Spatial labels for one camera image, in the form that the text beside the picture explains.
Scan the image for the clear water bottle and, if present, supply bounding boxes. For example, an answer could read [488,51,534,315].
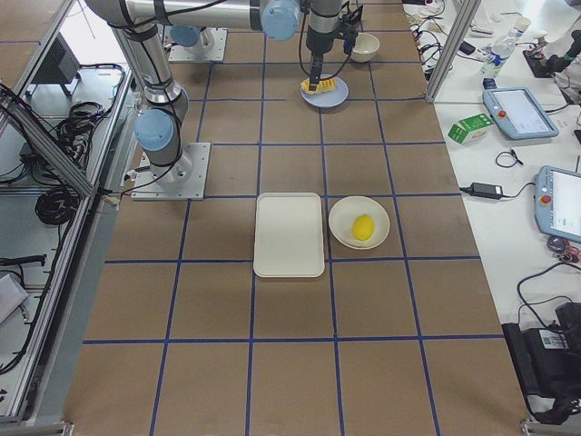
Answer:
[480,28,522,79]

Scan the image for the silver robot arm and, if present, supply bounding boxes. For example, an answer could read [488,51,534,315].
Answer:
[170,25,215,50]
[89,1,355,200]

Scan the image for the white plate with lemon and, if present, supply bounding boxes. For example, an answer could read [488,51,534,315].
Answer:
[329,196,390,250]

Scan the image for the green white carton box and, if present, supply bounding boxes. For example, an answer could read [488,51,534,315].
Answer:
[448,114,494,144]

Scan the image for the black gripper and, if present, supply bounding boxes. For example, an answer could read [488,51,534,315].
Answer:
[306,17,358,93]

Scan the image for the white bowl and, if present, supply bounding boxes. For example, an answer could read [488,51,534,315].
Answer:
[350,33,380,64]

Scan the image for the black cable bundle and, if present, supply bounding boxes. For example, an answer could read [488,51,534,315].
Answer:
[34,185,78,227]

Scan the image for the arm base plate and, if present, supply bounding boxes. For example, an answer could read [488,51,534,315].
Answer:
[130,142,211,201]
[169,27,228,64]

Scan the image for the black case on table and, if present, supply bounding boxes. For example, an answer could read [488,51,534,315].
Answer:
[502,302,580,425]

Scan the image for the yellow lemon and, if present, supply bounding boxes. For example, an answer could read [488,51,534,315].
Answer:
[351,214,375,241]

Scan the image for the blue plate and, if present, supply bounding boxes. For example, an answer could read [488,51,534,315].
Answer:
[300,77,349,109]

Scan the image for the blue teach pendant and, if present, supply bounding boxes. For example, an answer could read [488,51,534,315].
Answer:
[482,88,559,140]
[534,165,581,243]

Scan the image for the white rectangular tray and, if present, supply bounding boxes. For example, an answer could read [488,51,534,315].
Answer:
[253,193,325,279]

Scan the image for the black power brick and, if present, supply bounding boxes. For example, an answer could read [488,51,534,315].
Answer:
[470,182,504,200]

